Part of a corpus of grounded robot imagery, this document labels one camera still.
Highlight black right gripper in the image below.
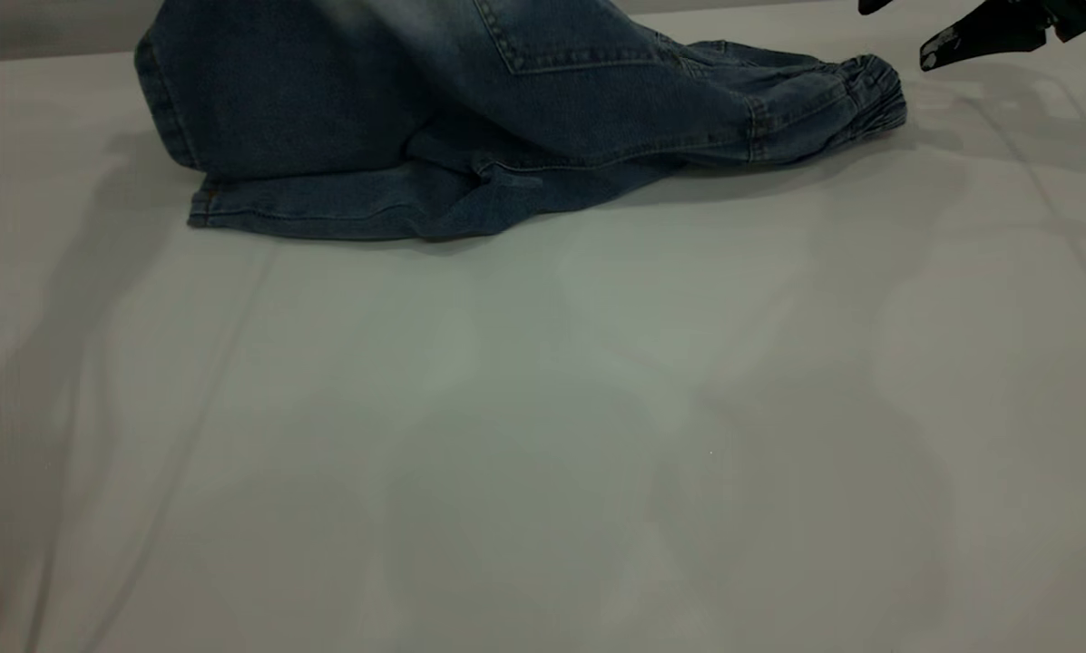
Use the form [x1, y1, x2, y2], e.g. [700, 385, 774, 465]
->
[858, 0, 1086, 72]

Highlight blue denim shorts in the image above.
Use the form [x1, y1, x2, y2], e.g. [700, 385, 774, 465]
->
[134, 0, 908, 242]

